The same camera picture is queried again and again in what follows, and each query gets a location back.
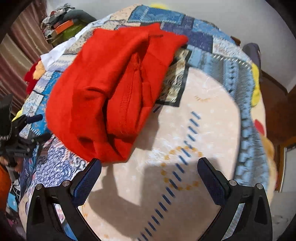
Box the red and orange plush toy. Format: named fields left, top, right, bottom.
left=24, top=59, right=46, bottom=95

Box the yellow pillow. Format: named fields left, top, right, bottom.
left=251, top=63, right=261, bottom=107

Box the striped brown curtain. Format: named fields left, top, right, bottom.
left=1, top=1, right=52, bottom=114

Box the clutter pile with green bag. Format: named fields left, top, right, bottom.
left=40, top=4, right=96, bottom=47

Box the white cabinet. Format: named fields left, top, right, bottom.
left=271, top=146, right=296, bottom=240

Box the red striped hoodie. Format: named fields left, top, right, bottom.
left=46, top=23, right=188, bottom=163

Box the blue patchwork bedspread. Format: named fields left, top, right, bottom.
left=6, top=4, right=270, bottom=241

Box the grey-blue cloth on chair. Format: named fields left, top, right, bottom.
left=242, top=43, right=261, bottom=70

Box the brown wooden door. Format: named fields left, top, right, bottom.
left=260, top=71, right=295, bottom=191

